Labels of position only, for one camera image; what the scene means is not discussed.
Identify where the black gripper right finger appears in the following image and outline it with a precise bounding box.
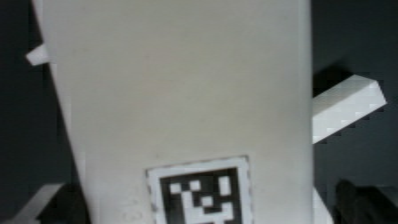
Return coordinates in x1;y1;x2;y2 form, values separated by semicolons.
332;180;398;224

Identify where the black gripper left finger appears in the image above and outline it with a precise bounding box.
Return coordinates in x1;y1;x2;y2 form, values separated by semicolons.
0;182;90;224

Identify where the white cabinet top block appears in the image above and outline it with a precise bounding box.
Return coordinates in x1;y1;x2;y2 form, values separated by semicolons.
29;0;312;224

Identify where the white cabinet body box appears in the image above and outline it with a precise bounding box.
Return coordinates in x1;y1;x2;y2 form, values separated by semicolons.
24;44;49;66

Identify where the white U-shaped border fence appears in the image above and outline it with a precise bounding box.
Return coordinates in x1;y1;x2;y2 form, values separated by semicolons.
312;75;387;143

